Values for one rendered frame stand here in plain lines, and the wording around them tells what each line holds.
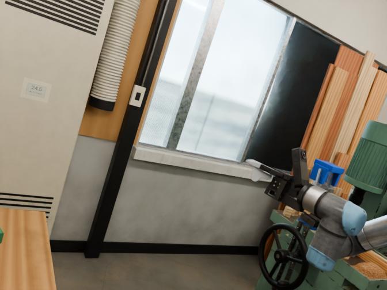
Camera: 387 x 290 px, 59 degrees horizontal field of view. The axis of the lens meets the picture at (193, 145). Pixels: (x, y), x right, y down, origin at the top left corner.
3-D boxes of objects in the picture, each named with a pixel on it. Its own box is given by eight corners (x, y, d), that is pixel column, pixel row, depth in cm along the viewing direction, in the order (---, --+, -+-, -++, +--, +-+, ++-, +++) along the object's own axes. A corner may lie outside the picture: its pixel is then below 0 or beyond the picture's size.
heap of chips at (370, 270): (351, 265, 145) (354, 257, 144) (370, 265, 152) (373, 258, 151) (370, 279, 137) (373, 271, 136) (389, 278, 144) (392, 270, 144)
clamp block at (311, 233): (287, 235, 163) (293, 218, 161) (306, 236, 170) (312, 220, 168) (310, 253, 151) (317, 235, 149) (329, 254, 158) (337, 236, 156)
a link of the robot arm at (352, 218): (346, 241, 84) (361, 210, 83) (308, 218, 92) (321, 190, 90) (360, 239, 89) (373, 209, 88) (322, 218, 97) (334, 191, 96)
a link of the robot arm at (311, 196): (322, 189, 91) (334, 193, 97) (307, 182, 94) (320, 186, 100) (310, 214, 92) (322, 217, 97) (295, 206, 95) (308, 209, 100)
